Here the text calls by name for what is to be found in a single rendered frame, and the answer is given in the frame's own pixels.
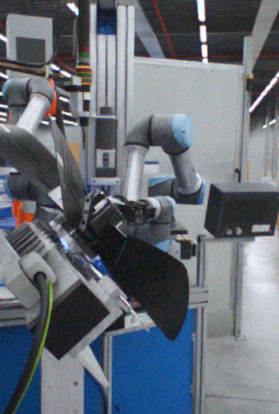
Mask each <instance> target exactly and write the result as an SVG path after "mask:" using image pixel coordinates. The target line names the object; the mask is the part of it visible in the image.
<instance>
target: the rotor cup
mask: <svg viewBox="0 0 279 414"><path fill-rule="evenodd" d="M89 195H90V197H91V205H90V209H89V214H88V219H87V224H86V229H85V231H84V233H80V232H79V230H78V229H77V228H76V227H74V226H73V225H72V224H71V223H69V221H68V220H67V219H66V218H65V216H64V215H62V214H61V213H59V214H58V215H57V216H56V217H55V220H56V222H57V223H58V224H60V225H61V226H62V227H63V228H64V229H65V230H66V231H67V233H68V234H69V235H70V236H71V237H72V238H73V240H74V241H75V242H76V243H77V244H78V245H79V247H80V248H81V249H82V250H83V251H84V252H85V253H86V254H87V256H88V257H89V258H90V259H91V260H92V261H93V260H94V259H95V258H96V257H97V253H95V252H94V250H93V249H92V248H93V245H95V244H96V243H97V242H101V243H102V242H103V238H104V236H105V233H106V232H107V230H108V227H109V225H110V223H112V224H113V225H114V226H117V225H118V224H119V223H120V222H121V221H122V222H123V223H122V224H121V225H120V226H119V227H118V229H119V230H121V229H122V228H123V227H124V226H125V225H126V224H127V221H126V219H125V217H124V216H123V214H122V213H121V212H119V211H118V210H117V208H116V207H115V206H114V204H113V202H112V201H111V200H110V199H109V198H108V197H107V196H106V195H105V194H104V193H101V192H100V191H99V190H97V189H96V190H94V191H93V192H92V193H91V194H89ZM102 200H105V202H104V203H103V204H102V205H101V206H100V207H99V208H97V209H95V208H94V207H95V206H96V205H97V204H98V203H99V202H101V201H102Z"/></svg>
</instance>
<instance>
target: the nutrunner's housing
mask: <svg viewBox="0 0 279 414"><path fill-rule="evenodd" d="M81 86H84V92H83V111H88V112H90V103H91V85H89V84H81ZM89 123H90V121H89V117H86V116H79V125H80V126H81V127H89Z"/></svg>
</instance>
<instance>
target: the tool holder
mask: <svg viewBox="0 0 279 414"><path fill-rule="evenodd" d="M65 85H66V86H65V92H69V111H70V116H71V117H75V118H79V116H86V117H89V118H96V117H97V113H96V112H88V111H83V92H84V86H81V78H79V77H74V76H71V77H70V81H65Z"/></svg>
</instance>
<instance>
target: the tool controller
mask: <svg viewBox="0 0 279 414"><path fill-rule="evenodd" d="M278 214H279V189H277V188H276V187H274V186H272V185H271V184H269V183H211V186H210V192H209V197H208V203H207V209H206V214H205V220H204V228H205V229H206V230H207V231H208V232H209V233H211V234H212V235H214V237H215V238H223V237H264V236H273V235H274V230H275V227H276V222H277V217H278Z"/></svg>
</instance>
